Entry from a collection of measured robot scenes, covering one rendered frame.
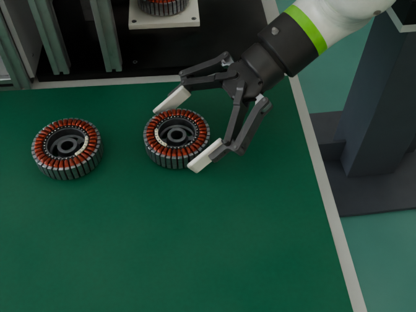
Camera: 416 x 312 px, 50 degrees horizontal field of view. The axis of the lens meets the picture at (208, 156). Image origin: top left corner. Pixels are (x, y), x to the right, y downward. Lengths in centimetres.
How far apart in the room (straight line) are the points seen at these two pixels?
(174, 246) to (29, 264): 21
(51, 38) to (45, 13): 6
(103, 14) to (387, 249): 118
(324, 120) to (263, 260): 126
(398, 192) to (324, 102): 50
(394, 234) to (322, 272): 99
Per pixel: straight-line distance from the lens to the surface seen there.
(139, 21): 100
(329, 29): 74
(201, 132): 75
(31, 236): 73
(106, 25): 85
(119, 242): 69
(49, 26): 86
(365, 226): 164
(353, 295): 68
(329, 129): 185
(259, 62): 72
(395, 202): 171
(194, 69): 80
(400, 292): 157
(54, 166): 75
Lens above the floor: 136
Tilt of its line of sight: 52 degrees down
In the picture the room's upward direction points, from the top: straight up
